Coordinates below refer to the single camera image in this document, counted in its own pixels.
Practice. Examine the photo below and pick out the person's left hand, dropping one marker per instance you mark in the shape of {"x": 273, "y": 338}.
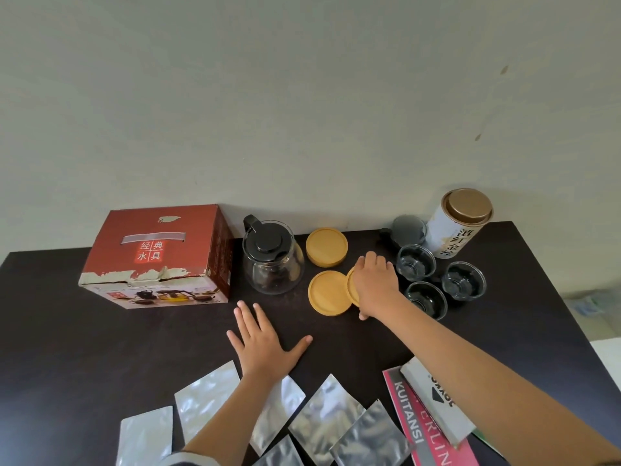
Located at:
{"x": 262, "y": 351}

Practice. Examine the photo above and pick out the white and black packet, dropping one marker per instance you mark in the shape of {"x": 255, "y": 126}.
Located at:
{"x": 436, "y": 402}

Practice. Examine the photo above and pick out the dark glass cup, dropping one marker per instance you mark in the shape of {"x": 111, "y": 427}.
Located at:
{"x": 408, "y": 230}

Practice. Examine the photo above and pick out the round wooden coaster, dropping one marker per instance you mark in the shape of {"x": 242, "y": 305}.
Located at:
{"x": 352, "y": 286}
{"x": 329, "y": 292}

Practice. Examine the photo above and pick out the white board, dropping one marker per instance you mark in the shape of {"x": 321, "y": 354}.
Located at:
{"x": 609, "y": 361}

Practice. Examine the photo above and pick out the pink receipt book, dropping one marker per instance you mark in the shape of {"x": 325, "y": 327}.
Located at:
{"x": 410, "y": 422}

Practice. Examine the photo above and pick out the glass teapot with black lid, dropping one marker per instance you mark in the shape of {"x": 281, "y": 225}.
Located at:
{"x": 271, "y": 266}

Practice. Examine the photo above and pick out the person's left forearm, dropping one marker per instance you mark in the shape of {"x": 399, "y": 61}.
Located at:
{"x": 233, "y": 422}

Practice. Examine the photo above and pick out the stack of round wooden coasters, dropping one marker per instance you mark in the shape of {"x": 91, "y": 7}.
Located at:
{"x": 326, "y": 245}

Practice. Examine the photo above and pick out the person's left little finger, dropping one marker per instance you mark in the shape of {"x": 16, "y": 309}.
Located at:
{"x": 235, "y": 342}

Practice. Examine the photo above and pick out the person's right hand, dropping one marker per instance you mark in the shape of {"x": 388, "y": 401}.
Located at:
{"x": 378, "y": 286}

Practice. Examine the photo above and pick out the person's right forearm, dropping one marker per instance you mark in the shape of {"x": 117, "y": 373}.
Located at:
{"x": 485, "y": 383}

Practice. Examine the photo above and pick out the red cardboard tea set box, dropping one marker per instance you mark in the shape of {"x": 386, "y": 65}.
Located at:
{"x": 160, "y": 247}

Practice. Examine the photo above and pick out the clear glass cup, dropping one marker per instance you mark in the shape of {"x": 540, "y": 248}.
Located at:
{"x": 415, "y": 262}
{"x": 463, "y": 281}
{"x": 426, "y": 298}

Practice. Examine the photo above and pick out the person's left thumb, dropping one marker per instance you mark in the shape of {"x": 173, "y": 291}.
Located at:
{"x": 298, "y": 345}

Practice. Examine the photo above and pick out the white tea tin, gold lid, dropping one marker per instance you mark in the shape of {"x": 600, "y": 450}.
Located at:
{"x": 458, "y": 232}

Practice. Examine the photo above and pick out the grey sleeve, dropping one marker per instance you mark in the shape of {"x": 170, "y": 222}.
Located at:
{"x": 189, "y": 459}

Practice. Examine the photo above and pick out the pale plastic wrapping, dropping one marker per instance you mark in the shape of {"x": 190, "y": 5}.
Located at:
{"x": 589, "y": 304}

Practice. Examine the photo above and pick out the person's right thumb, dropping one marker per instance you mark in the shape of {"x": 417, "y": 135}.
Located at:
{"x": 365, "y": 315}

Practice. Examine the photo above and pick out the group of silver foil pouches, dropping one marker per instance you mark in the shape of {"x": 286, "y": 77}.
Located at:
{"x": 325, "y": 417}

